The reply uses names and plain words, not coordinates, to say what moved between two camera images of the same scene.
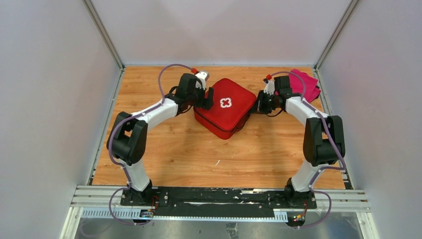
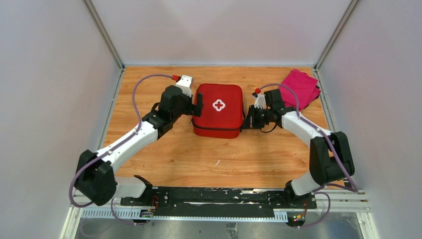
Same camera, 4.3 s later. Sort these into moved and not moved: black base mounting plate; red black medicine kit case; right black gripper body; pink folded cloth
Moved: red black medicine kit case; right black gripper body
Not moved: black base mounting plate; pink folded cloth
